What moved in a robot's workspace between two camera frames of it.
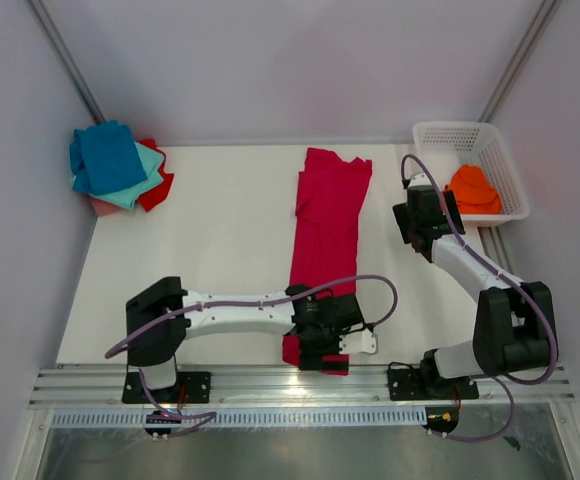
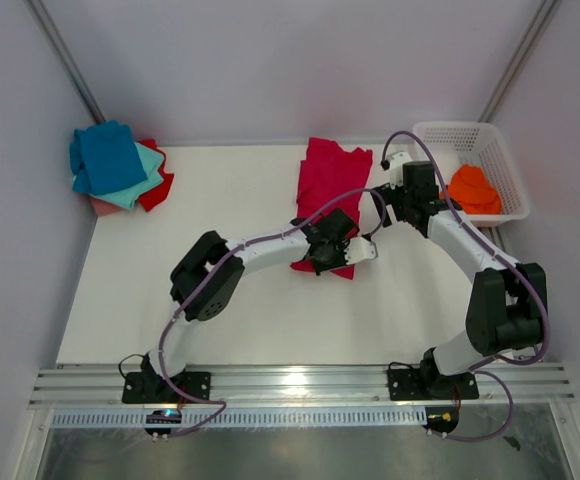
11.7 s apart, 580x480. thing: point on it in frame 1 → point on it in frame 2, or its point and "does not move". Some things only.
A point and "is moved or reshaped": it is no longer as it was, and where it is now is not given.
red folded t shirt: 152,199 does not move
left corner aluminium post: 69,60 does not move
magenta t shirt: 332,190 is moved or reshaped
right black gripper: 404,220 → 389,198
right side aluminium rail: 496,249 does not move
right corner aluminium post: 522,57 does not move
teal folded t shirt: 127,195 does not move
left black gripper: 311,359 → 341,262
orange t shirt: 473,192 does not move
